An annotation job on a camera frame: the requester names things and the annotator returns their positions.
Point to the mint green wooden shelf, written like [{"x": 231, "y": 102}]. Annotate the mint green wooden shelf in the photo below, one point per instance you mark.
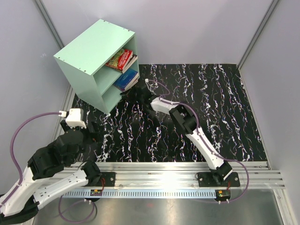
[{"x": 83, "y": 60}]

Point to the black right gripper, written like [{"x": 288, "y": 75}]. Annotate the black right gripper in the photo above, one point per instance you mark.
[{"x": 128, "y": 93}]

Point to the black marbled table mat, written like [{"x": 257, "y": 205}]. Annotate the black marbled table mat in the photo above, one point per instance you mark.
[{"x": 131, "y": 133}]

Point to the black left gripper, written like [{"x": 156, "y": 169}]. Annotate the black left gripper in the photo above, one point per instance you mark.
[{"x": 93, "y": 137}]

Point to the blue paperback book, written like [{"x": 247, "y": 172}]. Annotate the blue paperback book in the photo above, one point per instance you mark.
[{"x": 126, "y": 78}]

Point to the black paperback book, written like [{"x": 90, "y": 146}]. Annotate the black paperback book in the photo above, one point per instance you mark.
[{"x": 130, "y": 63}]

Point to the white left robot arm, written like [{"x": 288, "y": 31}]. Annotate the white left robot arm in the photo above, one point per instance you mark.
[{"x": 30, "y": 193}]

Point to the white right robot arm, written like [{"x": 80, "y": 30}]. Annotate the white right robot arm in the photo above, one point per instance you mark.
[{"x": 187, "y": 123}]

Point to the white slotted cable duct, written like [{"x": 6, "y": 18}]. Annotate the white slotted cable duct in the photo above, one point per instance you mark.
[{"x": 141, "y": 193}]

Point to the purple treehouse book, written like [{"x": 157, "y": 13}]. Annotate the purple treehouse book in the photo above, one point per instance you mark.
[{"x": 128, "y": 87}]

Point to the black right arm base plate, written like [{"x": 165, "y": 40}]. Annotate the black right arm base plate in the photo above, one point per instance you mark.
[{"x": 205, "y": 179}]

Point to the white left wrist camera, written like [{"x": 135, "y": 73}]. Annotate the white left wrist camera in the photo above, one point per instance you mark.
[{"x": 73, "y": 117}]

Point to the red paperback book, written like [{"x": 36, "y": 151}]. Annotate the red paperback book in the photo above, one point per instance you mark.
[{"x": 120, "y": 59}]

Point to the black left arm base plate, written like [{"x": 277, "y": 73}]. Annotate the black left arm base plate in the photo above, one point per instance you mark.
[{"x": 109, "y": 178}]

